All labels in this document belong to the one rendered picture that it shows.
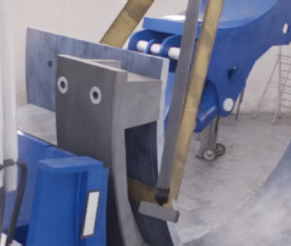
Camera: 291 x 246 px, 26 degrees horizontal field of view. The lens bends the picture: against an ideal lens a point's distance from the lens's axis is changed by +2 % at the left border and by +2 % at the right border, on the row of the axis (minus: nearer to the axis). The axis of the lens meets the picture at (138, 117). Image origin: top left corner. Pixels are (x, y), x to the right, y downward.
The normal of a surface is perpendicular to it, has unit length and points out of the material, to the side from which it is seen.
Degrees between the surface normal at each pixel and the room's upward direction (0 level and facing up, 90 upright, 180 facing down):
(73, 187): 90
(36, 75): 99
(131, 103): 90
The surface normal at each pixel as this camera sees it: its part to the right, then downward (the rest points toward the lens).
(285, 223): -0.29, -0.79
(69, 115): -0.73, 0.18
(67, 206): 0.70, 0.23
